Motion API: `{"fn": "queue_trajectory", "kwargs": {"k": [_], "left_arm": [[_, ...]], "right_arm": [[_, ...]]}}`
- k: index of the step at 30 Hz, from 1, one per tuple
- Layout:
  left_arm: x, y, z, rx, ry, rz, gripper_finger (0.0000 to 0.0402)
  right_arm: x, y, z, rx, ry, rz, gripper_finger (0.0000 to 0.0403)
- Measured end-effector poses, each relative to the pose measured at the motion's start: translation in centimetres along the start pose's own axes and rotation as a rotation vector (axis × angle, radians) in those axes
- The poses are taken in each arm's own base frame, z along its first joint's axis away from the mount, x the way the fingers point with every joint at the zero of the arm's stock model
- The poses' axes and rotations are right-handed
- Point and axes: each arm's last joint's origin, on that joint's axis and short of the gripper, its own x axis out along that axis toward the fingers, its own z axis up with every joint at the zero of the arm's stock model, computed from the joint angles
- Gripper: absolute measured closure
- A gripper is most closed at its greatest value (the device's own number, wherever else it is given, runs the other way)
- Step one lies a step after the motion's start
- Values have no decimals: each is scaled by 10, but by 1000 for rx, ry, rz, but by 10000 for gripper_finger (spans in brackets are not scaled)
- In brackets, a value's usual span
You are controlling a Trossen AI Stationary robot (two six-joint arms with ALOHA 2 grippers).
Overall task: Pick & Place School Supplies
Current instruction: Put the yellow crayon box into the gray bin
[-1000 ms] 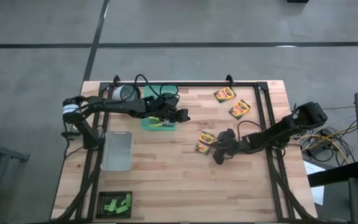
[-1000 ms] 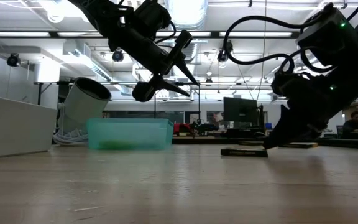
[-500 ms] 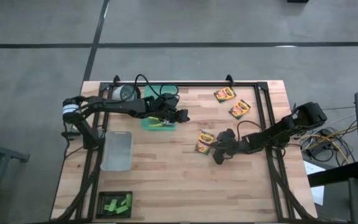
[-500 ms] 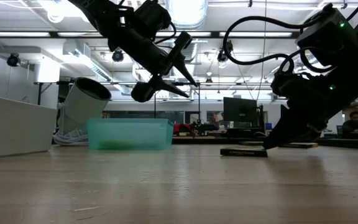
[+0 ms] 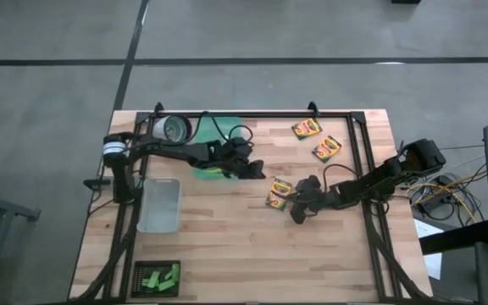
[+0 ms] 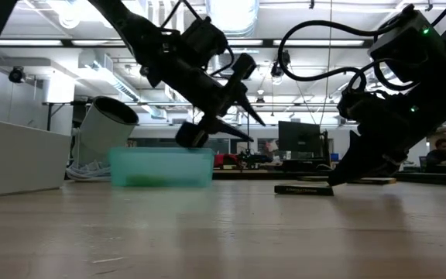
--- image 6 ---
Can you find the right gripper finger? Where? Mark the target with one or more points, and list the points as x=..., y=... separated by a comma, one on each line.
x=362, y=162

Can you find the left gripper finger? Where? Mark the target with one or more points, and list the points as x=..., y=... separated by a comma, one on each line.
x=244, y=66
x=190, y=135

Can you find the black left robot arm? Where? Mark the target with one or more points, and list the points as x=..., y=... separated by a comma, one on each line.
x=138, y=35

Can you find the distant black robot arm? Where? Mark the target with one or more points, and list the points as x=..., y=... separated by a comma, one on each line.
x=248, y=159

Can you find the teal translucent plastic bin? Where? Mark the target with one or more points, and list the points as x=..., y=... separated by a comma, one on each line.
x=161, y=166

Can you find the red object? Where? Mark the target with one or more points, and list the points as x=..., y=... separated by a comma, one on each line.
x=227, y=159

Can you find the person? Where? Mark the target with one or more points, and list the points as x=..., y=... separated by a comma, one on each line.
x=441, y=155

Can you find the black monitor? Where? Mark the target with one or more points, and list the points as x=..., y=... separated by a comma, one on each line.
x=298, y=137

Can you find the grey cylindrical pen holder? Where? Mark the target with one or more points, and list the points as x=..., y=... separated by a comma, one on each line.
x=99, y=131

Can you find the white translucent plastic bin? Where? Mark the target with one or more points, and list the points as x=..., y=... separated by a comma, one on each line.
x=18, y=162

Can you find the black ceiling-hung camera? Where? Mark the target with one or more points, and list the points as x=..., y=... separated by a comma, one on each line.
x=277, y=69
x=143, y=71
x=16, y=74

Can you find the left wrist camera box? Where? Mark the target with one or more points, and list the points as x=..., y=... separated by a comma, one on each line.
x=203, y=38

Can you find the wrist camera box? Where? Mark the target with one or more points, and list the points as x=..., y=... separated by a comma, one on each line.
x=409, y=46
x=203, y=38

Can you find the black aluminium table frame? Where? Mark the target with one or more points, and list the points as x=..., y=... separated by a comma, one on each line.
x=254, y=175

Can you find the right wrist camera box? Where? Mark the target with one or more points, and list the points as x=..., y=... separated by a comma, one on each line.
x=409, y=46

